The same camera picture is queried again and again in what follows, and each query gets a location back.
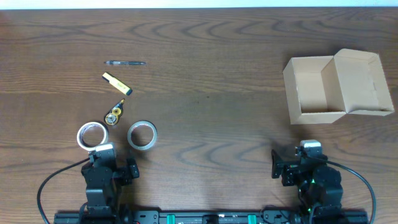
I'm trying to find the grey tape roll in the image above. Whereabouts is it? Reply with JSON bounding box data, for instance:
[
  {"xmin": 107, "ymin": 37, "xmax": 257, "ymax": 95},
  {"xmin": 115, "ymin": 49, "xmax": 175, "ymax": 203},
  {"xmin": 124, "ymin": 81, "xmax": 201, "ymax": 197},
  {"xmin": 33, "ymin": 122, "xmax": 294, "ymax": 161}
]
[{"xmin": 127, "ymin": 121, "xmax": 158, "ymax": 151}]

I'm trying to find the white tape roll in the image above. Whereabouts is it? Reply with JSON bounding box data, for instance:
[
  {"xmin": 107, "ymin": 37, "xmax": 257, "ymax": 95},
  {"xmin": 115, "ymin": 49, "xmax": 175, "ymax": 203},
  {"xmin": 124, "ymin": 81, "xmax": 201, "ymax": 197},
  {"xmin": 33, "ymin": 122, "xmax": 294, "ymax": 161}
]
[{"xmin": 76, "ymin": 121, "xmax": 109, "ymax": 152}]

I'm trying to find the brown cardboard box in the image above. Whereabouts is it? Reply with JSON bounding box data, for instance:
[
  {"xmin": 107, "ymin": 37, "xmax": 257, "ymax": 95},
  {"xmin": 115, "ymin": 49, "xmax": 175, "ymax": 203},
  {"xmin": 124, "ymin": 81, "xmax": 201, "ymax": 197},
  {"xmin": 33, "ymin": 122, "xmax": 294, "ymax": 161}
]
[{"xmin": 283, "ymin": 49, "xmax": 395, "ymax": 124}]

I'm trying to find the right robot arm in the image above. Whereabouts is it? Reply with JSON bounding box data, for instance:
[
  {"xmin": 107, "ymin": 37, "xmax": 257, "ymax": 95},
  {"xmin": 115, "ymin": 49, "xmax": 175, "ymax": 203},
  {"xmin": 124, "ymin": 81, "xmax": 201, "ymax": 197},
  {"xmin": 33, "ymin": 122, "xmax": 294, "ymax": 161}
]
[{"xmin": 271, "ymin": 146, "xmax": 343, "ymax": 218}]

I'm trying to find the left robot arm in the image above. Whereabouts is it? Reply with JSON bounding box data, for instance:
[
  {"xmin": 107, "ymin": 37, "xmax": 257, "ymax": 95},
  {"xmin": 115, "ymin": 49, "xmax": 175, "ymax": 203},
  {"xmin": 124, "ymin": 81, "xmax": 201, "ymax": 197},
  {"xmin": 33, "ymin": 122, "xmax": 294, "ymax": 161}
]
[{"xmin": 81, "ymin": 149, "xmax": 139, "ymax": 221}]

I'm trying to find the yellow highlighter marker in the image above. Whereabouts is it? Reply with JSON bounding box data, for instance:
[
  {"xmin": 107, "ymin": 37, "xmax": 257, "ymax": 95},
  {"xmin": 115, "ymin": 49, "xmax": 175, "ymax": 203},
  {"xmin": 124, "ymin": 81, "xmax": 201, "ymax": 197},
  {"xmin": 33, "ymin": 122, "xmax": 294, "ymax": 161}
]
[{"xmin": 102, "ymin": 72, "xmax": 132, "ymax": 96}]

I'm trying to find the black ballpoint pen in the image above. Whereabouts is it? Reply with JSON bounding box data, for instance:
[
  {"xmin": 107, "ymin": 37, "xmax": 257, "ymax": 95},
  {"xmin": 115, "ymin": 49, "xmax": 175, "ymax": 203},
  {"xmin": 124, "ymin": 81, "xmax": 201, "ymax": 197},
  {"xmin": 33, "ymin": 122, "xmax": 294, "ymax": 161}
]
[{"xmin": 104, "ymin": 60, "xmax": 146, "ymax": 65}]

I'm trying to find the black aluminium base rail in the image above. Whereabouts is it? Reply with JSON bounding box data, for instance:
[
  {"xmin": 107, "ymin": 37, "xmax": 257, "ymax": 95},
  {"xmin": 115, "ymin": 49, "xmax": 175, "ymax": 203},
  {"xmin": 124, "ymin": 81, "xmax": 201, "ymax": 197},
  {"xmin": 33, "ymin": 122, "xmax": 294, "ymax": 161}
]
[{"xmin": 53, "ymin": 210, "xmax": 369, "ymax": 224}]

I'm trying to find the left black cable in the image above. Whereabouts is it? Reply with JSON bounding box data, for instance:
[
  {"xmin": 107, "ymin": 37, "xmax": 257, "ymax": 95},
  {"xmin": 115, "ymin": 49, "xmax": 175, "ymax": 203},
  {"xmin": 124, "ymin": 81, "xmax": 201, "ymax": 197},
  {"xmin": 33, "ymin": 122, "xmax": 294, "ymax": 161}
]
[{"xmin": 37, "ymin": 157, "xmax": 91, "ymax": 224}]

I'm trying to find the black cable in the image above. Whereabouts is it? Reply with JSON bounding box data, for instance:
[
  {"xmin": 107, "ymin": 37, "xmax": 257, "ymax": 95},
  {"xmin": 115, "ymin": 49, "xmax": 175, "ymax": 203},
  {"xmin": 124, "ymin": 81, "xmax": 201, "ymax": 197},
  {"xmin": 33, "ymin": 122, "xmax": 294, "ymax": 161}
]
[
  {"xmin": 323, "ymin": 158, "xmax": 377, "ymax": 224},
  {"xmin": 37, "ymin": 157, "xmax": 91, "ymax": 224}
]

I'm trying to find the right black cable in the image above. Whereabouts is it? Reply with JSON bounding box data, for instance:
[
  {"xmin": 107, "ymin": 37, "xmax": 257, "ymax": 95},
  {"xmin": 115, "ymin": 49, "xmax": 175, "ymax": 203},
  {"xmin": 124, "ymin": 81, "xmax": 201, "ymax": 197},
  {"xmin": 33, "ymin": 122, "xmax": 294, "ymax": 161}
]
[{"xmin": 323, "ymin": 158, "xmax": 377, "ymax": 224}]

